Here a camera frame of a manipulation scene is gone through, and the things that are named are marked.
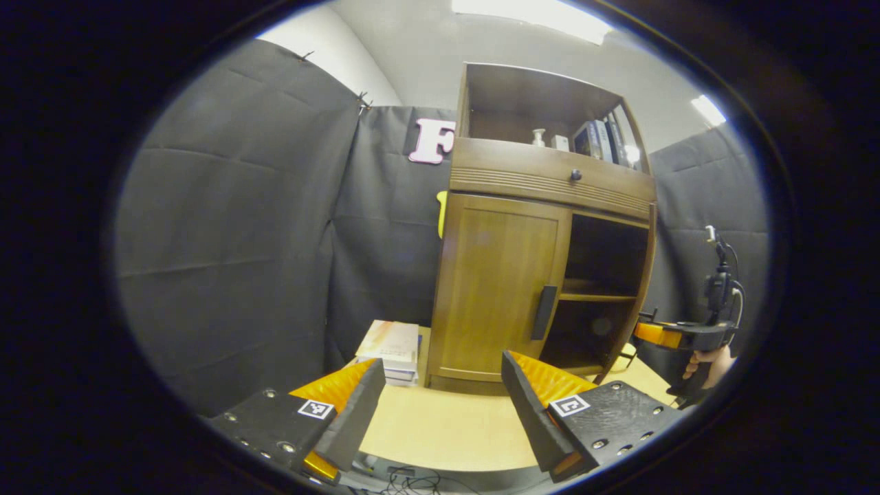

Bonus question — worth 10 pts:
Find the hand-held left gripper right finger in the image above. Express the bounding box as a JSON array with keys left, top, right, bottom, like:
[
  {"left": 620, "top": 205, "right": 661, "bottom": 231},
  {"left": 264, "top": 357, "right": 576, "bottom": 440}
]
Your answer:
[{"left": 500, "top": 349, "right": 685, "bottom": 483}]

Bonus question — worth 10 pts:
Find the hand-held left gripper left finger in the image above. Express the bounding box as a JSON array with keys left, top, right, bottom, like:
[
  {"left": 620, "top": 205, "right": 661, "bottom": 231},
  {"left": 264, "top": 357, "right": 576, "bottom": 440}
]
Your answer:
[{"left": 206, "top": 357, "right": 387, "bottom": 485}]

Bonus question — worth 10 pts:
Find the wooden double-door shoe cabinet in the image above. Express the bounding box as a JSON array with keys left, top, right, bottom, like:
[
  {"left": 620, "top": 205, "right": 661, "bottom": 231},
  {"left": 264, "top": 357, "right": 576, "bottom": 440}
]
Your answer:
[{"left": 424, "top": 62, "right": 659, "bottom": 396}]

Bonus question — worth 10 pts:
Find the stack of pale books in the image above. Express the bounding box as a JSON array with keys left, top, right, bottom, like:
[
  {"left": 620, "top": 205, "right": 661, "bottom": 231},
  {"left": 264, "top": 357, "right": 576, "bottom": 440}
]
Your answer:
[{"left": 354, "top": 320, "right": 421, "bottom": 387}]

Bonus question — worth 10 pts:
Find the black book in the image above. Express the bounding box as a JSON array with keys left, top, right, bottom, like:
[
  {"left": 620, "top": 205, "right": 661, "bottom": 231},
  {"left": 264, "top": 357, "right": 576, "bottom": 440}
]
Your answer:
[{"left": 606, "top": 117, "right": 630, "bottom": 167}]

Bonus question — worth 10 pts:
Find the grey book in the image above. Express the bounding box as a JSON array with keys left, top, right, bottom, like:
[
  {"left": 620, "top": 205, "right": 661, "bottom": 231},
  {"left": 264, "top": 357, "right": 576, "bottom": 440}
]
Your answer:
[{"left": 593, "top": 120, "right": 614, "bottom": 163}]

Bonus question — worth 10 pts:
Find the dark blue book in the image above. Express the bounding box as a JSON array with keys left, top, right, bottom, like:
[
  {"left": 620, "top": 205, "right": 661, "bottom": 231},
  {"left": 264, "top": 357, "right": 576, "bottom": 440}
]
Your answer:
[{"left": 574, "top": 122, "right": 599, "bottom": 160}]

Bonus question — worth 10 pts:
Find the black backdrop cloth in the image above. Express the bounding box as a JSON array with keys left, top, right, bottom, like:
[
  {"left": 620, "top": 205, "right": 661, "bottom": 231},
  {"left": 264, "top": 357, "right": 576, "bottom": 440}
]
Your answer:
[{"left": 113, "top": 38, "right": 771, "bottom": 417}]

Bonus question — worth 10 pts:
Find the large ceiling light panel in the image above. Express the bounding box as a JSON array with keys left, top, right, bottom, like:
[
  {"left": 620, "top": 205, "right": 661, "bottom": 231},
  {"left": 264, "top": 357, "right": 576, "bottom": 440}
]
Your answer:
[{"left": 450, "top": 0, "right": 614, "bottom": 45}]

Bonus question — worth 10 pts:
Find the black cable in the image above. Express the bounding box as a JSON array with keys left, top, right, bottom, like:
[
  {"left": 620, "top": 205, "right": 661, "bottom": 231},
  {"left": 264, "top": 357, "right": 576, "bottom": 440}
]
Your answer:
[{"left": 382, "top": 466, "right": 444, "bottom": 494}]

